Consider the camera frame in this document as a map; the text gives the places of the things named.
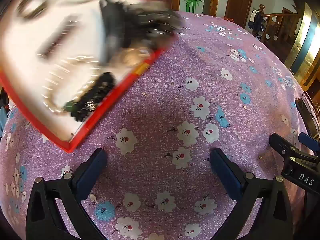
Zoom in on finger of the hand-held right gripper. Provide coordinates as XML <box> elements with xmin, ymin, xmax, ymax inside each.
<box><xmin>269</xmin><ymin>133</ymin><xmax>304</xmax><ymax>164</ymax></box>
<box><xmin>298</xmin><ymin>132</ymin><xmax>320</xmax><ymax>154</ymax></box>

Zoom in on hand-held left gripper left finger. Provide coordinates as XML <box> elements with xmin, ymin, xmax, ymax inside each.
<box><xmin>26</xmin><ymin>148</ymin><xmax>108</xmax><ymax>240</ymax></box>

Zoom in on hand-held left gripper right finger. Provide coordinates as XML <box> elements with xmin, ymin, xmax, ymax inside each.
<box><xmin>209</xmin><ymin>148</ymin><xmax>293</xmax><ymax>240</ymax></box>

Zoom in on black leaf hair clip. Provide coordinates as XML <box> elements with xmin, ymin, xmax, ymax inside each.
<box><xmin>37</xmin><ymin>16</ymin><xmax>81</xmax><ymax>59</ymax></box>

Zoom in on red jewelry box tray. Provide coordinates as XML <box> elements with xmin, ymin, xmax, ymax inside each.
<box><xmin>0</xmin><ymin>0</ymin><xmax>167</xmax><ymax>153</ymax></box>

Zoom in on black hair claw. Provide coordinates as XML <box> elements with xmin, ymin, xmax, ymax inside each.
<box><xmin>69</xmin><ymin>72</ymin><xmax>118</xmax><ymax>123</ymax></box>

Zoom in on purple floral tablecloth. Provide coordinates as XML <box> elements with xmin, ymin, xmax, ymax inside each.
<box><xmin>0</xmin><ymin>10</ymin><xmax>316</xmax><ymax>240</ymax></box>

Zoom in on wooden staircase railing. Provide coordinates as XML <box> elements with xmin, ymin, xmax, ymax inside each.
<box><xmin>259</xmin><ymin>4</ymin><xmax>302</xmax><ymax>54</ymax></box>

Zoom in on hanging dark jacket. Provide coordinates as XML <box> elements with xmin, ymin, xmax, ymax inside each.
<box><xmin>248</xmin><ymin>9</ymin><xmax>266</xmax><ymax>32</ymax></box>

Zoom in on brown wooden door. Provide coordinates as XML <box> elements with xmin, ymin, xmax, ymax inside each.
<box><xmin>224</xmin><ymin>0</ymin><xmax>255</xmax><ymax>28</ymax></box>

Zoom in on dark grey mesh scrunchie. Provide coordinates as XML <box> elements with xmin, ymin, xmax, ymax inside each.
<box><xmin>99</xmin><ymin>0</ymin><xmax>183</xmax><ymax>54</ymax></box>

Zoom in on gold wall pillar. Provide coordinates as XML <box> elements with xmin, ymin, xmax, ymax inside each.
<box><xmin>284</xmin><ymin>2</ymin><xmax>320</xmax><ymax>87</ymax></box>

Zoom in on large white pearl bracelet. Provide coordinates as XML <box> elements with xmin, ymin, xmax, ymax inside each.
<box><xmin>41</xmin><ymin>55</ymin><xmax>102</xmax><ymax>115</ymax></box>

